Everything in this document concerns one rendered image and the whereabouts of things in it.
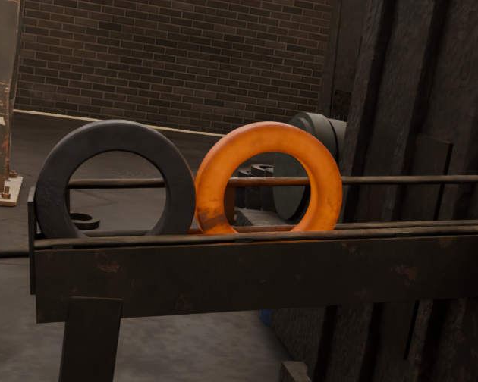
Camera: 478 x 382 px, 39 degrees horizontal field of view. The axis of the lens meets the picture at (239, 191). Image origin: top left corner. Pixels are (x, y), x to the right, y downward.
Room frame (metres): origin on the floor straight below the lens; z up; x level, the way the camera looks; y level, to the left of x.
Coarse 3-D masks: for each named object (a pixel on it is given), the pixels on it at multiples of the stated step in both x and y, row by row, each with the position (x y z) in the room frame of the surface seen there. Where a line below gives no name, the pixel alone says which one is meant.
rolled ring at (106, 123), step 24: (120, 120) 0.77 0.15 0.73; (72, 144) 0.74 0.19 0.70; (96, 144) 0.74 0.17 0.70; (120, 144) 0.75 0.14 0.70; (144, 144) 0.76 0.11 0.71; (168, 144) 0.76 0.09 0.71; (48, 168) 0.73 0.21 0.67; (72, 168) 0.74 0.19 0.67; (168, 168) 0.77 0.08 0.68; (48, 192) 0.73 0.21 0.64; (168, 192) 0.77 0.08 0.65; (192, 192) 0.77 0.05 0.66; (48, 216) 0.73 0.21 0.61; (168, 216) 0.77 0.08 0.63; (192, 216) 0.78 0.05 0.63
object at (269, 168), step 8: (256, 168) 2.85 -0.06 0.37; (264, 168) 2.96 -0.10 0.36; (272, 168) 2.69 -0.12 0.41; (240, 176) 3.08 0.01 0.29; (248, 176) 2.91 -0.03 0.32; (256, 176) 2.84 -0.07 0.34; (264, 176) 2.65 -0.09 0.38; (272, 176) 2.59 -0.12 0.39; (240, 192) 3.07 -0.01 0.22; (248, 192) 2.86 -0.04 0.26; (256, 192) 2.83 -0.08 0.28; (264, 192) 2.62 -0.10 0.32; (272, 192) 2.59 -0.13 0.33; (240, 200) 3.05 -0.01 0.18; (248, 200) 2.85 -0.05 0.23; (256, 200) 2.82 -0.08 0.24; (264, 200) 2.62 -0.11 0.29; (272, 200) 2.59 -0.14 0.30; (240, 208) 3.04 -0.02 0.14; (248, 208) 2.86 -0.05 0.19; (256, 208) 2.82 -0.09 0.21; (264, 208) 2.63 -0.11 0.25; (272, 208) 2.60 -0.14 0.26
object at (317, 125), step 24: (312, 120) 2.15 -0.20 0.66; (336, 120) 2.24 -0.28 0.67; (336, 144) 2.12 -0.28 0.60; (288, 168) 2.22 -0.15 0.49; (288, 192) 2.19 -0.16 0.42; (240, 216) 2.52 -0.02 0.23; (264, 216) 2.50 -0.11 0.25; (288, 216) 2.15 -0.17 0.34; (288, 312) 1.89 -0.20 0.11; (288, 336) 1.86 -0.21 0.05
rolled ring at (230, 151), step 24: (216, 144) 0.80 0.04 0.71; (240, 144) 0.79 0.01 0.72; (264, 144) 0.79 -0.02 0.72; (288, 144) 0.80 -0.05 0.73; (312, 144) 0.81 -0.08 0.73; (216, 168) 0.78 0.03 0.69; (312, 168) 0.81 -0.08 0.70; (336, 168) 0.82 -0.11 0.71; (216, 192) 0.78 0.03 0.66; (312, 192) 0.84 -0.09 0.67; (336, 192) 0.82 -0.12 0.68; (216, 216) 0.78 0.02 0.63; (312, 216) 0.82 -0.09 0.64; (336, 216) 0.82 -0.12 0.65
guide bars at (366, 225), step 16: (384, 176) 0.92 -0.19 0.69; (400, 176) 0.92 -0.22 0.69; (416, 176) 0.93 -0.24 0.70; (432, 176) 0.94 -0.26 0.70; (448, 176) 0.94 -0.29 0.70; (464, 176) 0.95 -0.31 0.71; (368, 192) 0.91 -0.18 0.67; (224, 208) 0.85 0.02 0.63; (368, 208) 0.91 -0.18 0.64; (336, 224) 0.88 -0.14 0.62; (352, 224) 0.88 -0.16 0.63; (368, 224) 0.89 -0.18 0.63; (384, 224) 0.89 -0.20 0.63; (400, 224) 0.90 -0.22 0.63; (416, 224) 0.91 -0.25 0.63; (432, 224) 0.91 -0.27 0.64; (448, 224) 0.92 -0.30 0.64; (464, 224) 0.93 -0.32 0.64
